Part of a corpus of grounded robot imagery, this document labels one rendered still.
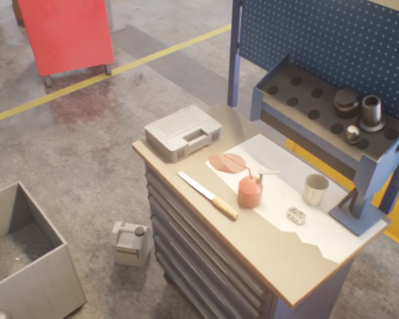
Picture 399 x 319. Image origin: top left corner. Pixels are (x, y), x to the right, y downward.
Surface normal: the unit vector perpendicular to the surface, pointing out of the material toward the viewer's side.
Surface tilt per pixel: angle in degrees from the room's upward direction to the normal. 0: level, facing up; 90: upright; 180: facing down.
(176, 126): 0
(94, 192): 0
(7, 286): 90
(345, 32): 90
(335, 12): 90
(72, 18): 90
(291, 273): 0
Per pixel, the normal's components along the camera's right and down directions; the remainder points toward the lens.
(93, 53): 0.38, 0.60
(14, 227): 0.66, 0.49
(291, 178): 0.00, -0.76
